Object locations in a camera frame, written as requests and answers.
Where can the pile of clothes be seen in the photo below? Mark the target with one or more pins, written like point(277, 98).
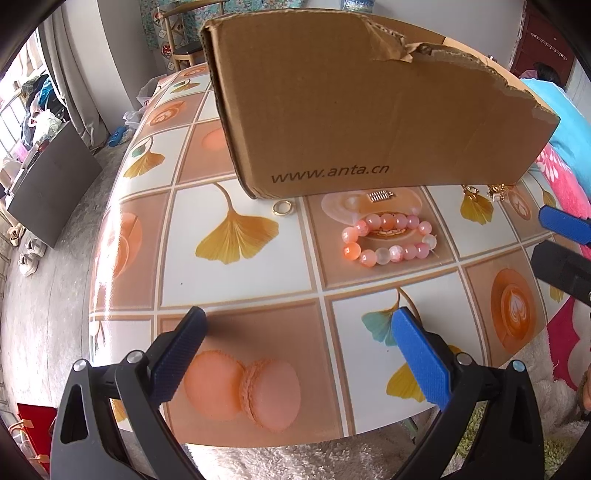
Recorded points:
point(39, 110)

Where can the white plastic bag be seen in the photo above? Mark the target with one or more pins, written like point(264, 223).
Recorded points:
point(143, 101)

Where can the tan sandals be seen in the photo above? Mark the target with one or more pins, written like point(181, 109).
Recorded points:
point(14, 235)

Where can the gold hair clip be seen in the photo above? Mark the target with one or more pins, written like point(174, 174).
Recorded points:
point(379, 196)

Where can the red gift bag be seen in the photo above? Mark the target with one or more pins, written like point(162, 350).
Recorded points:
point(37, 429)

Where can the metal window railing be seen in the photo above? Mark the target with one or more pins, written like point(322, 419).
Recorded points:
point(14, 120)

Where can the grey curtain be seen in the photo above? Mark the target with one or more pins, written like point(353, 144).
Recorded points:
point(74, 78)

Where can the teal floral wall cloth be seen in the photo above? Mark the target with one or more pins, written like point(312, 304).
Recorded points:
point(157, 23)

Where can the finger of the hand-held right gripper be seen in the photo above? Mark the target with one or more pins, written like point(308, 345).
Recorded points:
point(563, 270)
point(565, 224)

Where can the white fleece cloth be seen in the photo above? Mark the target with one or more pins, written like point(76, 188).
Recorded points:
point(323, 461)

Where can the person's right hand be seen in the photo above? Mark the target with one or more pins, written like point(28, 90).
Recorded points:
point(585, 392)

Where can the brown cardboard box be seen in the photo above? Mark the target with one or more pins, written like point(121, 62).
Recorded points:
point(360, 101)

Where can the dark red door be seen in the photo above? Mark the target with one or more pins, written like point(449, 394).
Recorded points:
point(540, 32)

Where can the gold bead cluster charm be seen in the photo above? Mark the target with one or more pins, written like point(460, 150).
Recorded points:
point(507, 191)

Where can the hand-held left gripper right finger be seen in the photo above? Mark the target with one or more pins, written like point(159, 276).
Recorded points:
point(420, 360)

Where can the wooden chair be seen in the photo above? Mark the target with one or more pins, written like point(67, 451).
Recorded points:
point(184, 41)

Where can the blue slippers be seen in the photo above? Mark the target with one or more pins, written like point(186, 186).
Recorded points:
point(119, 137)

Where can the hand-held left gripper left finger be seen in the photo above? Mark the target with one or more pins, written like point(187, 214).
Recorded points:
point(180, 355)

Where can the white sneaker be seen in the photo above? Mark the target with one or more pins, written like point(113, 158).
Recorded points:
point(37, 248)
point(28, 265)

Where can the gold hook earring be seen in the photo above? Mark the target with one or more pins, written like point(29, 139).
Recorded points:
point(471, 193)

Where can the dark grey panel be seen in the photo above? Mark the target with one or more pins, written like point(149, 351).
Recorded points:
point(55, 184)

